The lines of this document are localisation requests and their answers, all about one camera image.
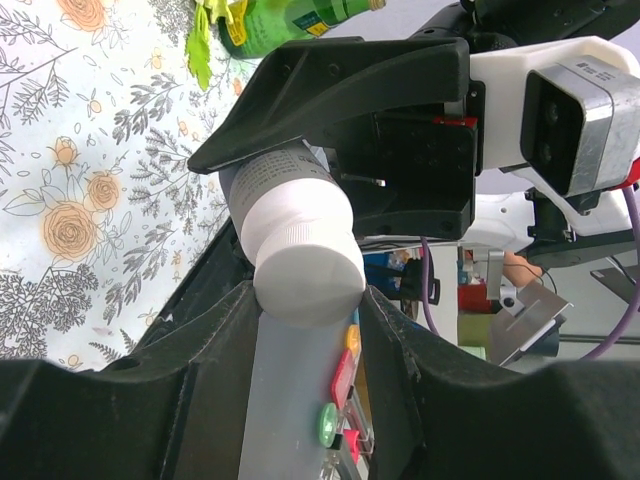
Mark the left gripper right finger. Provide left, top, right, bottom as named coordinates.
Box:
left=359, top=288, right=639, bottom=479

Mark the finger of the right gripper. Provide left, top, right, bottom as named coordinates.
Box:
left=105, top=221, right=253, bottom=372

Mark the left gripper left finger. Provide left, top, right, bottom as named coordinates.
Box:
left=1, top=282, right=260, bottom=479

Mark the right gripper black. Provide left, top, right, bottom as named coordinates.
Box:
left=188, top=38, right=485, bottom=241

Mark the white capped pill bottle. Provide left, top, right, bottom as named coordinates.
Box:
left=219, top=141, right=357, bottom=266

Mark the white bottle cap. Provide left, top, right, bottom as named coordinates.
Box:
left=253, top=221, right=366, bottom=327

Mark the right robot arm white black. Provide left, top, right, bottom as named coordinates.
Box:
left=188, top=1, right=639, bottom=264

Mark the green glass bottle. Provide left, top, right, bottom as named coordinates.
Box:
left=216, top=0, right=386, bottom=59

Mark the celery stalk toy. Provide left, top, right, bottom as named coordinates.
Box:
left=185, top=0, right=231, bottom=91

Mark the floral table mat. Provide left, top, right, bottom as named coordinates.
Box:
left=1, top=1, right=257, bottom=371

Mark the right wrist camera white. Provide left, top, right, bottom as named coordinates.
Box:
left=470, top=36, right=639, bottom=236

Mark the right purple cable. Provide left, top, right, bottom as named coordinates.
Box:
left=418, top=184, right=640, bottom=361

